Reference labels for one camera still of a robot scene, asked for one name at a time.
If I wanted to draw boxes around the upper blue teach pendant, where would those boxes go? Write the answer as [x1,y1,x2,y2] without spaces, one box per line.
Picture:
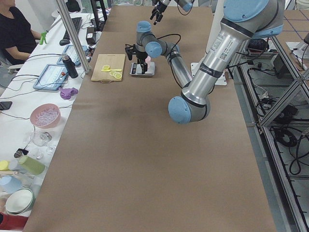
[56,44,88,66]

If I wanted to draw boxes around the black keyboard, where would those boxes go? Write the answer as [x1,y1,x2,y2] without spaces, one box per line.
[62,16,83,41]

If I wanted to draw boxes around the pink plastic cup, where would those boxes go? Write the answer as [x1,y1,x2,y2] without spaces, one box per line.
[145,56,151,68]

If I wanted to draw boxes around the black smartphone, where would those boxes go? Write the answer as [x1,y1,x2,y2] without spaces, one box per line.
[0,101,13,111]

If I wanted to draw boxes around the silver kitchen scale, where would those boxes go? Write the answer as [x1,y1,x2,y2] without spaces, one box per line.
[129,61,155,77]

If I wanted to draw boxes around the aluminium frame post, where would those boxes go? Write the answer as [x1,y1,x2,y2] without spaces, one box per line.
[56,0,90,74]

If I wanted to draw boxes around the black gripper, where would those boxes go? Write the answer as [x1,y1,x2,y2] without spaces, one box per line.
[150,1,167,25]
[136,50,148,74]

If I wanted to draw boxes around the black computer mouse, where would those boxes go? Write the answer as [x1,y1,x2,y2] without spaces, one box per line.
[59,39,70,46]

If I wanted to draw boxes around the purple cloth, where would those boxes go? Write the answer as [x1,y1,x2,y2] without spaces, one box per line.
[59,87,79,100]

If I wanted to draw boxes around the lower blue teach pendant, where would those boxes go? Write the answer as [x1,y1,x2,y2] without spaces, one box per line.
[33,64,68,91]

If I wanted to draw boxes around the seated person black shirt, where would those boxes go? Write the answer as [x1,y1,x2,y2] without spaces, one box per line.
[0,0,41,65]

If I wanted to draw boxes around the yellow cup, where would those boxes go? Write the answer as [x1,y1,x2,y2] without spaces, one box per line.
[0,160,9,171]

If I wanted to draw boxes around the green clamp tool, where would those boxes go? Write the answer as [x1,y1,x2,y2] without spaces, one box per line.
[39,30,48,45]

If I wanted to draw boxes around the black gripper camera mount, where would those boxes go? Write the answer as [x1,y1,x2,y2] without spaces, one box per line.
[125,44,136,60]

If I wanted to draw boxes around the clear glass cup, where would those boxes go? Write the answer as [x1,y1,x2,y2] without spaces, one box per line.
[30,131,52,146]

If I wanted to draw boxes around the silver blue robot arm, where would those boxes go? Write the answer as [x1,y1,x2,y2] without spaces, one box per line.
[136,0,285,124]
[150,0,194,25]

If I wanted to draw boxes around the light blue cup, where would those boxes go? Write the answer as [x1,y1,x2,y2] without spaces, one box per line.
[0,175,22,194]

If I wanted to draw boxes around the yellow lemon slices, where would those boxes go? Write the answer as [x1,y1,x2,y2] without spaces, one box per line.
[101,64,122,79]

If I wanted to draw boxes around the pink bowl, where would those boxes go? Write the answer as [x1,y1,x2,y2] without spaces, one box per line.
[30,103,61,129]

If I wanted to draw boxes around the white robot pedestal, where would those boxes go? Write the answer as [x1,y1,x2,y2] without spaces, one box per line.
[191,0,238,90]

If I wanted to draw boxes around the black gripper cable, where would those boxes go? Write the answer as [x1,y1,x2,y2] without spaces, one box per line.
[154,34,182,63]

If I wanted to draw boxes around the wooden cutting board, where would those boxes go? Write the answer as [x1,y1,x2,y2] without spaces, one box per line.
[91,54,126,83]

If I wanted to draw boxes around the black water bottle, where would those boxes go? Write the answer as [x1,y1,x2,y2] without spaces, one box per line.
[61,53,78,78]

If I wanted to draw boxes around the blue teach pendant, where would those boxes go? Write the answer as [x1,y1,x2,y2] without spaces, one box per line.
[33,64,68,91]
[56,44,88,66]

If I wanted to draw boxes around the green cup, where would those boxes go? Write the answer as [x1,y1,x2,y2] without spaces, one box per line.
[18,156,45,175]

